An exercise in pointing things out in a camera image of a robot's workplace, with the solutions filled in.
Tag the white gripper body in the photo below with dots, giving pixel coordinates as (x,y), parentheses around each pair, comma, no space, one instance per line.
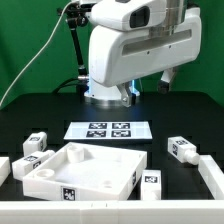
(116,57)

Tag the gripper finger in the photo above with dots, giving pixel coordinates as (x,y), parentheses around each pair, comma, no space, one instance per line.
(126,95)
(164,84)

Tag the white square tabletop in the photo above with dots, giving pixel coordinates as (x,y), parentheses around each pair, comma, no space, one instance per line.
(84,172)

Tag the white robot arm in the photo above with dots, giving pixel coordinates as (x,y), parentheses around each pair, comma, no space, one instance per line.
(161,17)

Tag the white marker plate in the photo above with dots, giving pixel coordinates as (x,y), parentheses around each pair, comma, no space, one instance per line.
(137,130)

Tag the white right fence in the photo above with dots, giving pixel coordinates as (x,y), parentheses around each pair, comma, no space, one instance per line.
(212,176)

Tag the white fence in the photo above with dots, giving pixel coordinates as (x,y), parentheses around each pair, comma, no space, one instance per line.
(121,212)
(212,176)
(4,169)

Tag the white left fence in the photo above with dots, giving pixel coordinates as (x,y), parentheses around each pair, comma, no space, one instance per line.
(4,169)

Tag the white front fence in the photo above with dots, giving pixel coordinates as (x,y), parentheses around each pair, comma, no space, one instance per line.
(121,212)

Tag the black camera stand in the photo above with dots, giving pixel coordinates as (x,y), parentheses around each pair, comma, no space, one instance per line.
(75,17)

